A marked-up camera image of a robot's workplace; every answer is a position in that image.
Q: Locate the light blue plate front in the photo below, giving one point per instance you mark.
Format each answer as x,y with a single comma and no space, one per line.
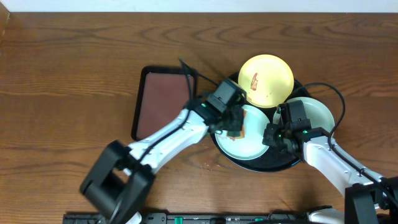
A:
250,145

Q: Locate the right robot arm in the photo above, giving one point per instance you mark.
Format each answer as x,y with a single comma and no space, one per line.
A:
369,196

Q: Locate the yellow dirty plate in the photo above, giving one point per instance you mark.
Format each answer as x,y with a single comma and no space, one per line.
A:
267,80

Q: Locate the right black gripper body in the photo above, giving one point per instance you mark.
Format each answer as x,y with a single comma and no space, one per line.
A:
276,137

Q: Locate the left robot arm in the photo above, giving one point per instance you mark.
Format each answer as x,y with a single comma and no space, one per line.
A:
120,180

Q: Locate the light blue plate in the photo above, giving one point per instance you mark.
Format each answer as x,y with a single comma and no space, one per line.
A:
250,145
318,114

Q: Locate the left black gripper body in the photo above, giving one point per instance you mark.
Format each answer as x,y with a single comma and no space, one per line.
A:
233,117

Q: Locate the black rectangular water tray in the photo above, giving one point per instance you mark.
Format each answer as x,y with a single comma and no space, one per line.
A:
163,92

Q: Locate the green yellow sponge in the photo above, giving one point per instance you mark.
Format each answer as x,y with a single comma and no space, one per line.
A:
237,132

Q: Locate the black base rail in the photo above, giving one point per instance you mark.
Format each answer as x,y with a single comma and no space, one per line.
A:
163,218

